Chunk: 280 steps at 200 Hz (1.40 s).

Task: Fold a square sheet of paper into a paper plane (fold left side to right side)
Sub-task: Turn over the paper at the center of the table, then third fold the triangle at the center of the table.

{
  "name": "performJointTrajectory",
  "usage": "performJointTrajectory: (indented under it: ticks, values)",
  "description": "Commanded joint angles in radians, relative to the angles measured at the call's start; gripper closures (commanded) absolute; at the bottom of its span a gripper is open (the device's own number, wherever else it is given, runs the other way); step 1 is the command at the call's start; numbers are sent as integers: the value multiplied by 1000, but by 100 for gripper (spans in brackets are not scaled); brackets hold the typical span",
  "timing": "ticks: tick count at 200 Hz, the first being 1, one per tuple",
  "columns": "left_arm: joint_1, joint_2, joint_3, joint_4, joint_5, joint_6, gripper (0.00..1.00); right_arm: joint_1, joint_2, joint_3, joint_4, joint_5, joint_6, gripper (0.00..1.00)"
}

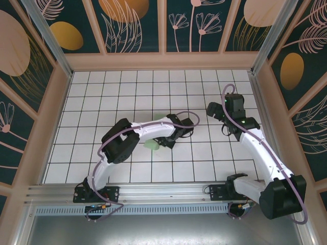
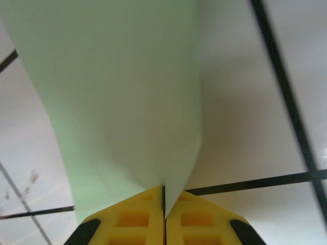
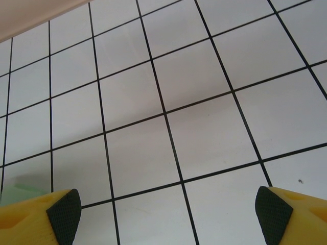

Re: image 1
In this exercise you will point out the light green cloth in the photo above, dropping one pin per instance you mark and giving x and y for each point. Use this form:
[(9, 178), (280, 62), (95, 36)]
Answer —
[(150, 146)]

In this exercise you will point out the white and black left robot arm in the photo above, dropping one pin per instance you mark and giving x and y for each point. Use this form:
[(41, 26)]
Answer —
[(153, 131)]

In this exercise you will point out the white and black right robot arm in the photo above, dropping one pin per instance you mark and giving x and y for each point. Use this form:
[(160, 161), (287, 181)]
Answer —
[(263, 163)]

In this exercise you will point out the grey metal sheet panel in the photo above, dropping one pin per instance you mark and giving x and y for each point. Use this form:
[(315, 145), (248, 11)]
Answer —
[(163, 229)]

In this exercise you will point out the aluminium side rail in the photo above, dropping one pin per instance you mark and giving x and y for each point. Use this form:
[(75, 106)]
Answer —
[(257, 89)]

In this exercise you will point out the long aluminium mounting rail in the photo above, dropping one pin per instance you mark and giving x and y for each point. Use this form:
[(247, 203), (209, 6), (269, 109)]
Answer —
[(163, 191)]

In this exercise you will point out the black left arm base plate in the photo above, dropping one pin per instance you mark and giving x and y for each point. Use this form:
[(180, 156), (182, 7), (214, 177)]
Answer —
[(112, 191)]

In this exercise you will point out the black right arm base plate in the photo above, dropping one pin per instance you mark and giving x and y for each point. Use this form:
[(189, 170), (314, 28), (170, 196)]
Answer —
[(217, 194)]

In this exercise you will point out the aluminium frame post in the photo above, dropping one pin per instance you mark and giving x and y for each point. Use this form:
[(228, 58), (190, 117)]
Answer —
[(271, 38), (49, 43)]

